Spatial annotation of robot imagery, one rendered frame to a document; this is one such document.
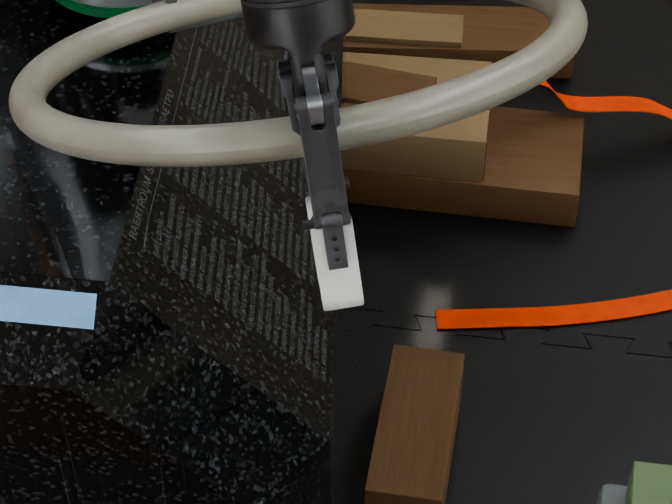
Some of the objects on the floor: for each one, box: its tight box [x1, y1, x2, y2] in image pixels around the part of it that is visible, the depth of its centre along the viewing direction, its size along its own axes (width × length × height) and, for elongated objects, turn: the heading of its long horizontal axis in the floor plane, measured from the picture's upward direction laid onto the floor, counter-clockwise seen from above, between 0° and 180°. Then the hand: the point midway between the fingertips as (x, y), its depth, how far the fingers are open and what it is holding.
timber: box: [364, 344, 465, 504], centre depth 233 cm, size 30×12×12 cm, turn 170°
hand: (334, 252), depth 106 cm, fingers closed on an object, 4 cm apart
